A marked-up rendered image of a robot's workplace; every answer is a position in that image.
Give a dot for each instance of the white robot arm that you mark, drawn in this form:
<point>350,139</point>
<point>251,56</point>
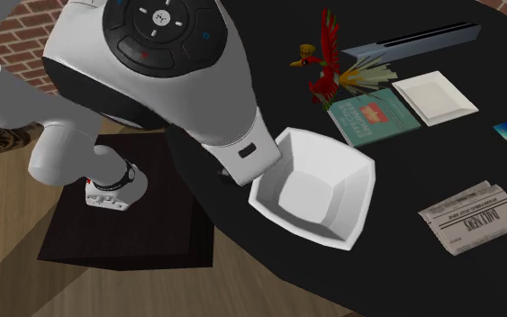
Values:
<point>178,96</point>

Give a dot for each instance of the white square bowl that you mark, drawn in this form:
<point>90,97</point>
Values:
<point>310,193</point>

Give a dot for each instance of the red bird figure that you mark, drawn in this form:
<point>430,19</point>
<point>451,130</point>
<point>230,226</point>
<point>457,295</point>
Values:
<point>325,85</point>

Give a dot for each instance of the teal book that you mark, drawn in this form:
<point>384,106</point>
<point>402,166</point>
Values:
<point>380,127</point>

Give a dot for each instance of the dark robot stand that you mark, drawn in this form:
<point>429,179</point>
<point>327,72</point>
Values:
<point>125,237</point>

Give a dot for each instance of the white square plate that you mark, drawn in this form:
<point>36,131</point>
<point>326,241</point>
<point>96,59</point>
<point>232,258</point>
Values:
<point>435,97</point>

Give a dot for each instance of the long grey box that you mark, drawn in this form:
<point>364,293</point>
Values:
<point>415,46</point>

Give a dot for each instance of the black round table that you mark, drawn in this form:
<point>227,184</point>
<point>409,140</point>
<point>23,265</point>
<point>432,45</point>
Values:
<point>411,285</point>

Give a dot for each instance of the folded newspaper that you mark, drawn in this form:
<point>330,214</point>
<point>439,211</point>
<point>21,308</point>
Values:
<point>472,219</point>

